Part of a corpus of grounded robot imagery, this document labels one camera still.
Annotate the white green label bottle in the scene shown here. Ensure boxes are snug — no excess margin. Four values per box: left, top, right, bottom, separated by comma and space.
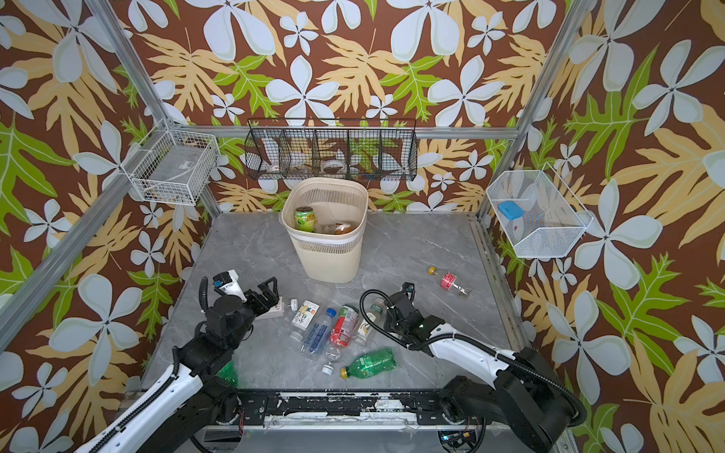
355, 297, 386, 345

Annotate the small clear bottle white cap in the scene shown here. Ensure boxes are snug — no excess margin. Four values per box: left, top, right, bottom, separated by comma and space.
321, 345, 342, 376

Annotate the black wire wall basket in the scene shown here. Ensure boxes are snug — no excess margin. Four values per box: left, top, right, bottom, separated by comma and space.
241, 118, 419, 182

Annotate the white mesh basket right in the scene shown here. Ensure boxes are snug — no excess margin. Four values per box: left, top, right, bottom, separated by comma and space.
486, 165, 594, 260

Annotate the white wire basket left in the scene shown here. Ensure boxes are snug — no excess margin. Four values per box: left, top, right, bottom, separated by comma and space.
123, 120, 220, 206

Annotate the brown Nescafe coffee bottle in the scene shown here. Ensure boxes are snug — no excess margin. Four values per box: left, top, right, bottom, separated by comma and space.
321, 222, 356, 235

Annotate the clear bottle red label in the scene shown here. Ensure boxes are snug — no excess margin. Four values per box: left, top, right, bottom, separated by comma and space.
428, 266, 472, 297

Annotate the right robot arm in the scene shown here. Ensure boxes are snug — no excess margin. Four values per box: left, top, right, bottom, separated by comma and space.
359, 282, 587, 452

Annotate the guava juice bottle pink label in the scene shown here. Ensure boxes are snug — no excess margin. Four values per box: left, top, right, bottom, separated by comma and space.
258, 298, 286, 320

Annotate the dark green soda bottle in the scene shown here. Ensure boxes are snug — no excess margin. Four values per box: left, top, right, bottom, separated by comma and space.
217, 362, 239, 388

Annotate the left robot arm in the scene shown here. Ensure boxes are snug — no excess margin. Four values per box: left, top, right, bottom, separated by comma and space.
77, 277, 279, 452

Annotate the white label tea bottle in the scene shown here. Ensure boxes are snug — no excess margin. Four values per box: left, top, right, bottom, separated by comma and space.
290, 299, 320, 343

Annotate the blue object in basket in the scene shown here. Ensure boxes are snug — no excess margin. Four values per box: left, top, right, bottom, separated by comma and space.
498, 200, 525, 221

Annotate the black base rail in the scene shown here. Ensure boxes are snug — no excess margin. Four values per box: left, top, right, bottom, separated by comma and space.
234, 389, 494, 427

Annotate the beige plastic waste bin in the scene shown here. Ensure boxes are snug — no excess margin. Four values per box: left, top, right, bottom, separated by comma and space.
281, 177, 368, 283

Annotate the green yellow juice bottle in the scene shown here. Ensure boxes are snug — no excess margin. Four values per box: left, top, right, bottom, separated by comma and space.
294, 206, 316, 232

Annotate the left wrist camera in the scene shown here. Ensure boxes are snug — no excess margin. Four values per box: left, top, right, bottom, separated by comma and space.
213, 269, 247, 302

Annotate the clear blue cap water bottle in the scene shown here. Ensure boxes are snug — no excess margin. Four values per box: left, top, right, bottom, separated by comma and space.
300, 309, 337, 359

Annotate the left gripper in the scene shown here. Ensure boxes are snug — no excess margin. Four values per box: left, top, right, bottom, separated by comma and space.
227, 276, 279, 351

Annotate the green soda bottle yellow cap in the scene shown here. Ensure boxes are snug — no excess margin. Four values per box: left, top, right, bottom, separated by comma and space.
340, 348, 396, 379

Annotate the red label drink bottle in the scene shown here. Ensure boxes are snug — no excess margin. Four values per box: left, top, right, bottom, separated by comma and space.
330, 305, 359, 347

